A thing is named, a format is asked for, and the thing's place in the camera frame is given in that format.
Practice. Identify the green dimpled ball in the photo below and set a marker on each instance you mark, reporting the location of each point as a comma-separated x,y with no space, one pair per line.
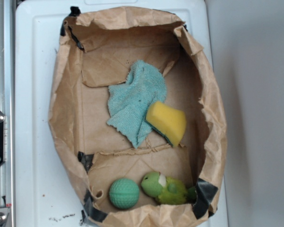
124,193

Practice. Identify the brown paper bag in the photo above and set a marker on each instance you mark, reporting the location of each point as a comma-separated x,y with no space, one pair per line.
98,49

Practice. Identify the green plush turtle toy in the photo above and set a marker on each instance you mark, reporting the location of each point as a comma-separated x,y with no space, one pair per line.
167,190

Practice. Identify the blue terry cloth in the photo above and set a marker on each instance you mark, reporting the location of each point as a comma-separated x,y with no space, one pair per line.
129,102

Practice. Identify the white plastic bin lid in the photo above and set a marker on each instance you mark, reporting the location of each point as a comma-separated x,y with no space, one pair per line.
44,196

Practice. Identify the yellow sponge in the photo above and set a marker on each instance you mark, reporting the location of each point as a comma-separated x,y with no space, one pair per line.
169,122

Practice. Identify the aluminium frame rail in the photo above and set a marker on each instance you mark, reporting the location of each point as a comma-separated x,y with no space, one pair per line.
7,73

